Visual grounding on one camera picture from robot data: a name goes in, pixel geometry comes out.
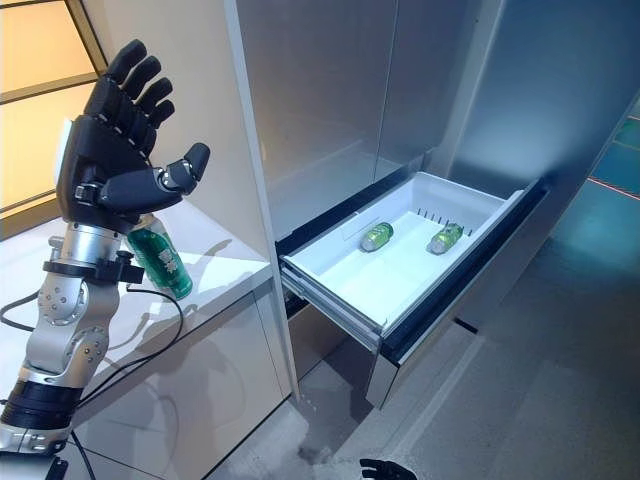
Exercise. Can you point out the green drink bottle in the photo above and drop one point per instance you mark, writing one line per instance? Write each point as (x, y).
(162, 257)

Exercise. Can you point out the white fridge drawer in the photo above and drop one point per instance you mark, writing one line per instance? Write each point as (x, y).
(400, 250)

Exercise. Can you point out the stainless steel fridge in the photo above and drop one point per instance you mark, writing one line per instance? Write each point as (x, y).
(400, 150)

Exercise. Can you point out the white counter cabinet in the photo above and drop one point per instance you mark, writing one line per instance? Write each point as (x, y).
(190, 325)

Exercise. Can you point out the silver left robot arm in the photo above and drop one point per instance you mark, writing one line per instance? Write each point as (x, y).
(62, 300)

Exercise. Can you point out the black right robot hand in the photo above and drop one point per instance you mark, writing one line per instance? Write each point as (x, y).
(382, 470)

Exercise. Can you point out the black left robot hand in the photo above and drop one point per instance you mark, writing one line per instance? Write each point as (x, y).
(107, 145)

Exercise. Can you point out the window with dark frame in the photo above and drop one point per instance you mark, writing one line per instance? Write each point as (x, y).
(40, 100)

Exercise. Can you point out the green drink can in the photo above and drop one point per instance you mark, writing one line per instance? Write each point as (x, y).
(445, 238)
(377, 236)

